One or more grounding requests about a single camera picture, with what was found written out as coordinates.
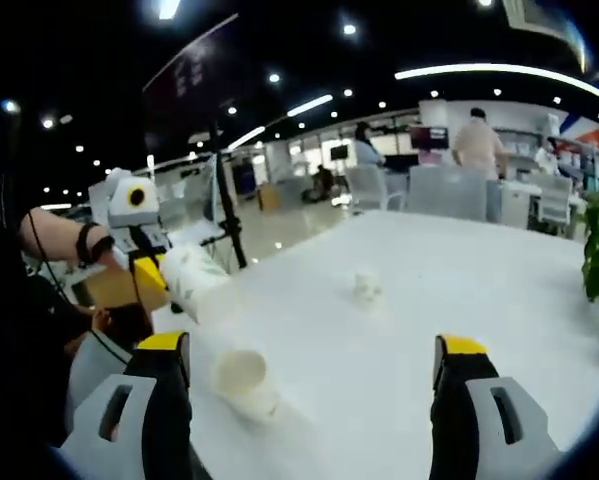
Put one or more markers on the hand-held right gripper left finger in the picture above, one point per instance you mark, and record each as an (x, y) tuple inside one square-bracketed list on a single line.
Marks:
[(169, 400)]

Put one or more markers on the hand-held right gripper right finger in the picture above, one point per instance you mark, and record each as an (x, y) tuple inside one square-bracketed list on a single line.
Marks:
[(454, 410)]

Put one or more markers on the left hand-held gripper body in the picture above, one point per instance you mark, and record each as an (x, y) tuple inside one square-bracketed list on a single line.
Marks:
[(129, 210)]

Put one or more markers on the white paper cup green print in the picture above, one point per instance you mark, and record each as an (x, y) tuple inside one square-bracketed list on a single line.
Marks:
[(191, 277), (366, 290), (239, 372)]

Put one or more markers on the white pillar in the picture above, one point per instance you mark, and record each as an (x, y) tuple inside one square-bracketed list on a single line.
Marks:
[(98, 200)]

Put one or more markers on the black oval object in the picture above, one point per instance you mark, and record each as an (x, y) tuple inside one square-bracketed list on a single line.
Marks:
[(176, 305)]

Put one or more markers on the white tilted board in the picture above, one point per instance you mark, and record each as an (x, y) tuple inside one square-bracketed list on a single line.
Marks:
[(194, 235)]

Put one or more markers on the glass partition panel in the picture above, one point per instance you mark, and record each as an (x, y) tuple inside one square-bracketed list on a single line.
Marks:
[(189, 190)]

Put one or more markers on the white table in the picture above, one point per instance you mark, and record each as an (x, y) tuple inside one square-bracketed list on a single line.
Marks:
[(404, 350)]

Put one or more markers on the grey office chair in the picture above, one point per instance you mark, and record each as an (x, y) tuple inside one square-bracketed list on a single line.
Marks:
[(86, 370)]

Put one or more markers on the black tripod stand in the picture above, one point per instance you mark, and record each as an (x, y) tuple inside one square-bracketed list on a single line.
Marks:
[(227, 200)]

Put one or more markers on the straight ceiling light strip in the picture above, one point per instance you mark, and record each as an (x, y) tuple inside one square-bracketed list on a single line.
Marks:
[(246, 137), (309, 105)]

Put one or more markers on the cardboard box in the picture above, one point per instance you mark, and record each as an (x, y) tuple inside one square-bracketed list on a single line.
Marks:
[(269, 197)]

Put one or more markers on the small black monitor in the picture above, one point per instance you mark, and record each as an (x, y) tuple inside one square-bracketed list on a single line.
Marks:
[(339, 153)]

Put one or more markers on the grey mesh chair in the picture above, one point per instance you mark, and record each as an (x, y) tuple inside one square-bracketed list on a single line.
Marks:
[(444, 192)]

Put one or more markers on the white mesh chair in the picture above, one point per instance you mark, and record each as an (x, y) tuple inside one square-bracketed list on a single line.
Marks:
[(371, 187), (554, 197)]

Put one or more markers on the white storage shelf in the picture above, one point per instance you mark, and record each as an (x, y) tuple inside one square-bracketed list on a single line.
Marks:
[(524, 150)]

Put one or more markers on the group of ceiling spot lights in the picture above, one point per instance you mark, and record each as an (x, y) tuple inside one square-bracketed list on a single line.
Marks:
[(349, 29)]

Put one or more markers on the curved ceiling light strip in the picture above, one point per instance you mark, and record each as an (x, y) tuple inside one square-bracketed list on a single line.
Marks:
[(479, 68)]

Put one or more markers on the ceiling air conditioner vent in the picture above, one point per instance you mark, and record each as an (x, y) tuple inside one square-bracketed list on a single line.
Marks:
[(539, 12)]

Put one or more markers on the wall monitor screen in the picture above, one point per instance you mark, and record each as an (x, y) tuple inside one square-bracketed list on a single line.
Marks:
[(429, 137)]

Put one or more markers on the red blue wall graphic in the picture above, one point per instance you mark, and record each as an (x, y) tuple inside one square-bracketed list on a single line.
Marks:
[(589, 127)]

